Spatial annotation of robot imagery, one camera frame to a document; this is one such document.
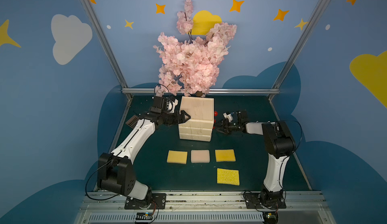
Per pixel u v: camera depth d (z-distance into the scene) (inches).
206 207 29.0
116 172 16.5
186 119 30.5
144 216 28.5
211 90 36.5
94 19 30.9
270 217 28.9
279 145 21.9
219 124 36.4
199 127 33.1
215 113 34.5
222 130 36.5
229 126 35.9
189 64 23.1
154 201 29.5
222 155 35.4
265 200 26.2
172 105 27.3
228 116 38.7
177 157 34.8
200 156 34.9
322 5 29.3
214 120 36.6
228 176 32.2
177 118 28.4
